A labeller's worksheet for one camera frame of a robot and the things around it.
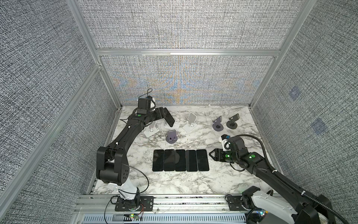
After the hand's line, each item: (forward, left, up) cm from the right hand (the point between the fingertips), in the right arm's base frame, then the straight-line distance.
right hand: (213, 153), depth 81 cm
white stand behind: (+25, +23, -7) cm, 35 cm away
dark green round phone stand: (+28, -20, -8) cm, 36 cm away
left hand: (+22, +30, +11) cm, 39 cm away
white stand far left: (+20, +40, -4) cm, 45 cm away
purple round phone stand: (+27, -9, -9) cm, 30 cm away
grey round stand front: (+15, +25, -5) cm, 29 cm away
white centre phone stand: (+26, +11, -3) cm, 28 cm away
